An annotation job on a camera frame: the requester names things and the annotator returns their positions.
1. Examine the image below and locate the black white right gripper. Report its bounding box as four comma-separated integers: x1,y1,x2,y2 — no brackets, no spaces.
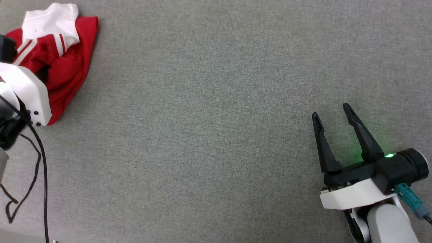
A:
312,103,399,210

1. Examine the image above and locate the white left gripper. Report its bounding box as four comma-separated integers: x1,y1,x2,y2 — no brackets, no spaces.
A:
0,62,53,126

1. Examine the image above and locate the red and white jersey garment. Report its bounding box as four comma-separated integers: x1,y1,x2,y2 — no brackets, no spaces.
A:
6,3,99,126

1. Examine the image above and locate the thin black cable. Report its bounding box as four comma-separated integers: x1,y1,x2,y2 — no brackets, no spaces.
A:
0,134,42,224

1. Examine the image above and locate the teal camera cable connector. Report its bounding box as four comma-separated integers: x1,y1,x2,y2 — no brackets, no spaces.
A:
395,182,432,225

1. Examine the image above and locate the thick black cable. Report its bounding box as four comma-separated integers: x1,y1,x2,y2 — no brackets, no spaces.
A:
19,101,50,243

